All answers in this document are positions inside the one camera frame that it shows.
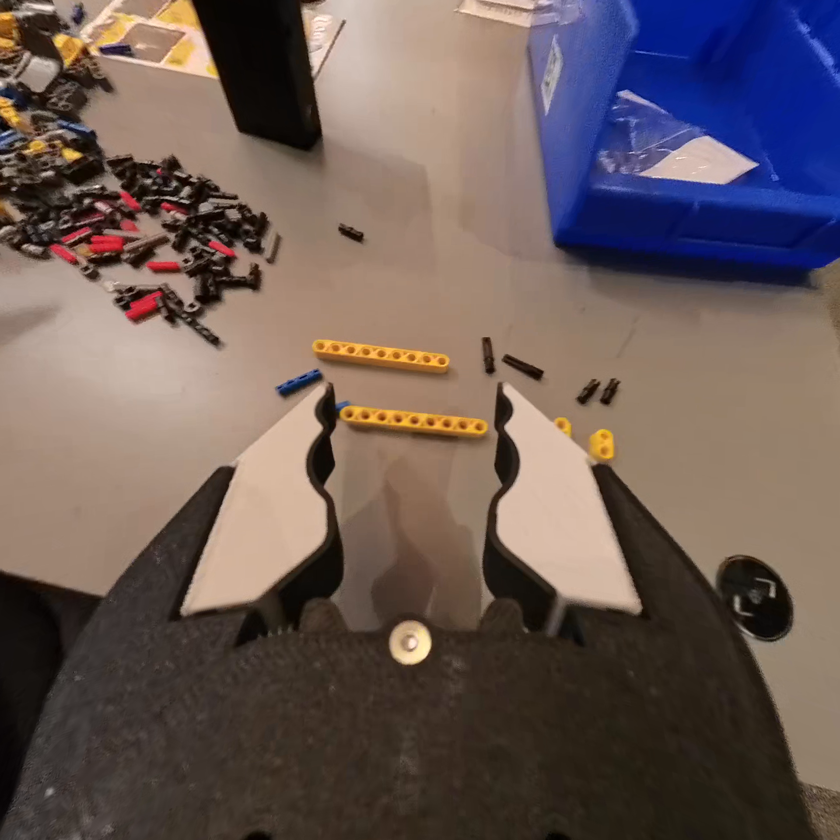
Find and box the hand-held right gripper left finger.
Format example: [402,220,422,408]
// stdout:
[179,382,345,643]

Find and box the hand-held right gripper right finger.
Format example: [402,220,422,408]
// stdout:
[483,382,644,643]

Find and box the yellow holed beam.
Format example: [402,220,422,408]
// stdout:
[312,339,451,375]
[339,405,490,440]

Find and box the black round disc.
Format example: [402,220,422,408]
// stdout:
[714,554,794,641]

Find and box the pile of black red pins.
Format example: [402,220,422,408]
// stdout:
[0,153,284,350]

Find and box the blue storage bin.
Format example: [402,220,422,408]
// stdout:
[527,0,840,270]

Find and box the clear plastic bag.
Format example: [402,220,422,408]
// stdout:
[600,91,762,189]

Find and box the black tall block stand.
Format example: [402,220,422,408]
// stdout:
[192,0,324,153]

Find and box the yellow printed sheet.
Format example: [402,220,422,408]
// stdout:
[82,0,347,81]

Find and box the white paper in clear sleeve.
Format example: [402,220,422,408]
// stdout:
[456,0,578,28]

